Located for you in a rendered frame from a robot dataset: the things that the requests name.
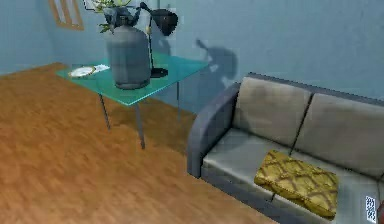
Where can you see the teal glass table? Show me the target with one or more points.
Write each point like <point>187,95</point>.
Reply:
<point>173,68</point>

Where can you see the green plant in grey vase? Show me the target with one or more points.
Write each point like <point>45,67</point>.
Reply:
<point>129,56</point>

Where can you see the grey sofa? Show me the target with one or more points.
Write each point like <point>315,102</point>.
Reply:
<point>276,110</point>

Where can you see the black desk lamp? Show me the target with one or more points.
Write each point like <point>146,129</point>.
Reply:
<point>165,20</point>

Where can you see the white paper napkin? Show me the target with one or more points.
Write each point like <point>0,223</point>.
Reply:
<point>101,68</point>

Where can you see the white plate with gold rim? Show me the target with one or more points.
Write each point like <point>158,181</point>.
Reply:
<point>81,71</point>

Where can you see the yellow patterned cushion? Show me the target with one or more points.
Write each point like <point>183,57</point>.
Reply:
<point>296,181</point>

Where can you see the wooden framed wall picture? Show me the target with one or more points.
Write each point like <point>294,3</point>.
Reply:
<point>79,23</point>

